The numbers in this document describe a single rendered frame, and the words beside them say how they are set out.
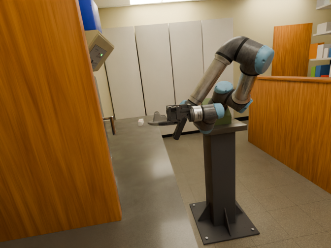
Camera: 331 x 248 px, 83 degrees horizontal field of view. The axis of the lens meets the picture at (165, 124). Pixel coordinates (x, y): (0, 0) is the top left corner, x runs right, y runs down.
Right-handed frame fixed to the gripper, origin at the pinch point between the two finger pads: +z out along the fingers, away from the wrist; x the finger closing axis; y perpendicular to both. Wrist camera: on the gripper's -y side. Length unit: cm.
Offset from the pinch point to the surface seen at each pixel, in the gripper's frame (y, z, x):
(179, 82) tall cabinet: -1, -72, -284
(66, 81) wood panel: 23.2, 20.0, 34.5
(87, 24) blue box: 37.8, 14.1, 25.9
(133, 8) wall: 146, -1, -329
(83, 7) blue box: 42, 14, 26
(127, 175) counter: -20.8, 13.6, 7.6
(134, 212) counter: -20.8, 9.7, 31.8
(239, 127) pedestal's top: -21, -64, -37
